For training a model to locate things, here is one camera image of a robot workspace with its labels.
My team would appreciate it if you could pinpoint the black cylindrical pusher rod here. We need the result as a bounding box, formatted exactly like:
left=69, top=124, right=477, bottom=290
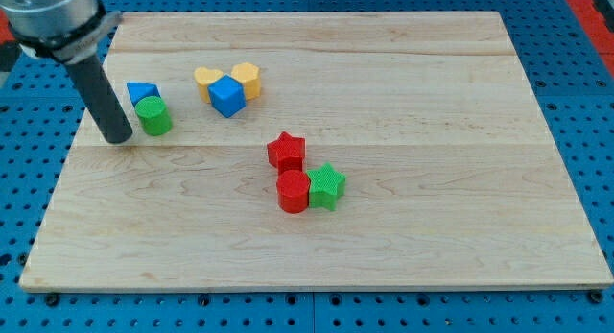
left=64, top=55, right=133, bottom=144

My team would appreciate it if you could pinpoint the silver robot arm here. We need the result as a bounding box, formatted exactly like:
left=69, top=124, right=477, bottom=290
left=1, top=0, right=122, bottom=65

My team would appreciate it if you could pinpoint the blue triangle block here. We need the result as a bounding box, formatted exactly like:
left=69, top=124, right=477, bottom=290
left=126, top=82, right=160, bottom=107

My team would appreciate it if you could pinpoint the wooden board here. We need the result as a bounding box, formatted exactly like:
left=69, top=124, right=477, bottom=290
left=20, top=12, right=613, bottom=293

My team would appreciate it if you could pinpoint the red star block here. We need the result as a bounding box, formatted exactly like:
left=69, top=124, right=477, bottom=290
left=267, top=131, right=306, bottom=175

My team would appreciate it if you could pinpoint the red cylinder block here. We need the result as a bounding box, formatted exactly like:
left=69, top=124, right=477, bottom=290
left=276, top=170, right=311, bottom=214

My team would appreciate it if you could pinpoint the green star block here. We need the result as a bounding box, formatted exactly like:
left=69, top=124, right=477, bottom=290
left=306, top=162, right=346, bottom=211

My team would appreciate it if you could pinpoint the blue cube block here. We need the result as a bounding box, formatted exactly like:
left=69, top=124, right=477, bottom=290
left=207, top=75, right=246, bottom=118

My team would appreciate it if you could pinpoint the yellow hexagon block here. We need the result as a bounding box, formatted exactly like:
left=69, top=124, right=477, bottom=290
left=231, top=62, right=261, bottom=100

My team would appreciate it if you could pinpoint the yellow heart block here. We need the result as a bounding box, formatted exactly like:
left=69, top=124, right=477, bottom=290
left=193, top=66, right=224, bottom=104

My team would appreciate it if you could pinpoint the green cylinder block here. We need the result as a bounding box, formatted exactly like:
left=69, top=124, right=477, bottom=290
left=135, top=96, right=173, bottom=136

